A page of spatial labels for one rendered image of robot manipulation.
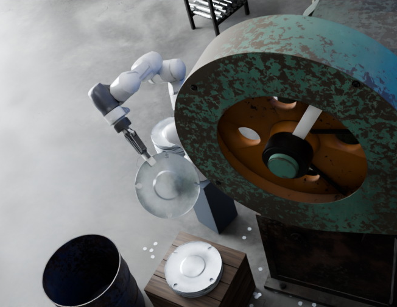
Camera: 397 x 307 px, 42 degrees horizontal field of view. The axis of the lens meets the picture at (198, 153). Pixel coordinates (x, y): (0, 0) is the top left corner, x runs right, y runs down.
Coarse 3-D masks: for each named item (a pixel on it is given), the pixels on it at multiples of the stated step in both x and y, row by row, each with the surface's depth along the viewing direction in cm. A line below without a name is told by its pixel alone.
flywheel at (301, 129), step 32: (224, 128) 183; (256, 128) 176; (288, 128) 165; (320, 128) 163; (256, 160) 189; (288, 160) 160; (320, 160) 174; (352, 160) 168; (288, 192) 193; (320, 192) 187; (352, 192) 178
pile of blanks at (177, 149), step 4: (156, 148) 354; (160, 148) 350; (164, 148) 346; (168, 148) 345; (172, 148) 345; (176, 148) 345; (180, 148) 346; (160, 152) 353; (176, 152) 348; (180, 152) 350; (184, 152) 351; (164, 156) 353; (168, 156) 353
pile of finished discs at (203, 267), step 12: (180, 252) 264; (192, 252) 263; (204, 252) 261; (216, 252) 259; (168, 264) 261; (180, 264) 259; (192, 264) 257; (204, 264) 256; (216, 264) 255; (168, 276) 256; (180, 276) 255; (192, 276) 252; (204, 276) 252; (216, 276) 250; (180, 288) 250; (192, 288) 249; (204, 288) 246
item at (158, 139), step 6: (162, 120) 363; (168, 120) 362; (174, 120) 361; (156, 126) 361; (162, 126) 359; (156, 132) 356; (162, 132) 355; (156, 138) 352; (162, 138) 351; (156, 144) 348; (162, 144) 347; (168, 144) 345; (174, 144) 344
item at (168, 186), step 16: (160, 160) 224; (176, 160) 226; (144, 176) 221; (160, 176) 222; (176, 176) 225; (192, 176) 228; (144, 192) 220; (160, 192) 221; (176, 192) 224; (192, 192) 227; (144, 208) 218; (160, 208) 221; (176, 208) 223
